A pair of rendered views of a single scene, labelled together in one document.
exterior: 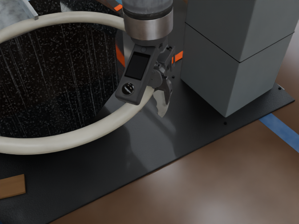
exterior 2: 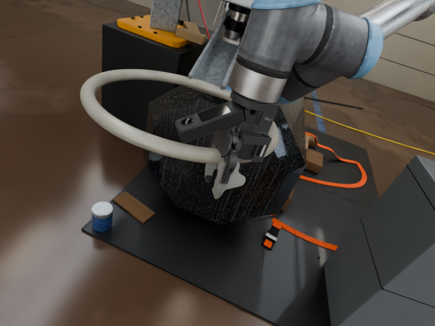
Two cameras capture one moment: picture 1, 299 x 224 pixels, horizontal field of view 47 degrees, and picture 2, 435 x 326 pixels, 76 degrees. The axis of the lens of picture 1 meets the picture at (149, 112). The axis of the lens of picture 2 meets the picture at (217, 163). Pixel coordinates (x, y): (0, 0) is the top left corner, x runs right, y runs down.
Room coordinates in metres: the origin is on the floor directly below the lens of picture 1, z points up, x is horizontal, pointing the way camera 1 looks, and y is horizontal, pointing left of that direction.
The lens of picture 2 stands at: (0.16, -0.27, 1.30)
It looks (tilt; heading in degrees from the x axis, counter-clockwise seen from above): 35 degrees down; 38
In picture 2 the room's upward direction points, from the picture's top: 18 degrees clockwise
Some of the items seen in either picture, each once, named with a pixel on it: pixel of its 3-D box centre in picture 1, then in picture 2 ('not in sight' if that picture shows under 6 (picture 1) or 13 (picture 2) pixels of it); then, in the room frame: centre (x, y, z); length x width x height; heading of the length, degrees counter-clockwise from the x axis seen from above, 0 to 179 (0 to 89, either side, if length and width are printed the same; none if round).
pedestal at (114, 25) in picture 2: not in sight; (156, 79); (1.43, 1.63, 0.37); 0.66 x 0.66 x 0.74; 30
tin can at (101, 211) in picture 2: not in sight; (102, 217); (0.58, 0.69, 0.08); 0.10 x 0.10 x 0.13
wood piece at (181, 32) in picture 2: not in sight; (191, 35); (1.52, 1.38, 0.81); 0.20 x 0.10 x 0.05; 128
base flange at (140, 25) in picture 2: not in sight; (162, 29); (1.43, 1.63, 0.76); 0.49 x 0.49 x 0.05; 30
